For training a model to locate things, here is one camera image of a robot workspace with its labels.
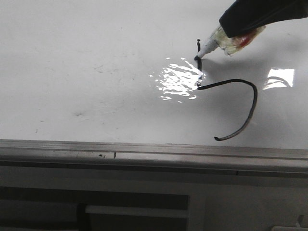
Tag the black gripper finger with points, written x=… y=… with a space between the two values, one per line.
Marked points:
x=243 y=16

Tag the white whiteboard marker with tape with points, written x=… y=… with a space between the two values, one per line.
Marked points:
x=230 y=46

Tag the white whiteboard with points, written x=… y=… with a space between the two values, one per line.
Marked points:
x=124 y=71

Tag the white object bottom right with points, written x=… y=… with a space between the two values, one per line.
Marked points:
x=297 y=227

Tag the aluminium whiteboard frame rail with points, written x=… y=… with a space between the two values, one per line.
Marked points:
x=281 y=161

